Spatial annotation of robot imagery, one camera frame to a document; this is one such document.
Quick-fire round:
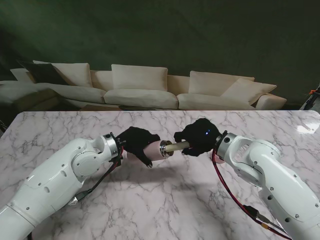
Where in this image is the cream fabric sofa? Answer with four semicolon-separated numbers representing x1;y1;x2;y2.
0;59;288;111

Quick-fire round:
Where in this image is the white stand with orange clamp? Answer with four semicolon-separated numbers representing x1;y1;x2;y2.
298;84;320;111

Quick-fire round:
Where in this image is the left arm red black cable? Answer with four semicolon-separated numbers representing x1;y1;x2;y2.
67;149;125;207

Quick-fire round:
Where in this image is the sponge cup brush red handle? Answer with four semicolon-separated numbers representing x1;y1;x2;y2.
166;141;192;152

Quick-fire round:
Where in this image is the right arm red black cable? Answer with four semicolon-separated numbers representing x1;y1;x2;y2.
211;149;288;240

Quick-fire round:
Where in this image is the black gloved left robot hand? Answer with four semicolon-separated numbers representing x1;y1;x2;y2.
115;126;161;168

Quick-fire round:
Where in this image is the small cream cushion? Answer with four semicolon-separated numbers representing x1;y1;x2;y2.
9;67;35;82

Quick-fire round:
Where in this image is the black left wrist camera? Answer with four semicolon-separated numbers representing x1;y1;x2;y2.
109;154;124;169

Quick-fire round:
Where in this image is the dark brown cushion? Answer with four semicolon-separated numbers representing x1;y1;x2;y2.
22;62;68;86

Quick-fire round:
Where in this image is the arm red black cable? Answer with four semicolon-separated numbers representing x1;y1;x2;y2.
67;149;125;207
211;149;288;240

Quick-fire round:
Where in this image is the pink thermos bottle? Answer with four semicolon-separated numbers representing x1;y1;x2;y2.
126;139;173;162

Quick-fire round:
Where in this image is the cream sofa cushion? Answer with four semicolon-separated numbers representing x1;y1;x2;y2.
111;64;169;91
32;59;91;88
221;77;278;106
188;70;256;96

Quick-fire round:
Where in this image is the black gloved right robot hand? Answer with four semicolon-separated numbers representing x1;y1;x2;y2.
173;118;223;158

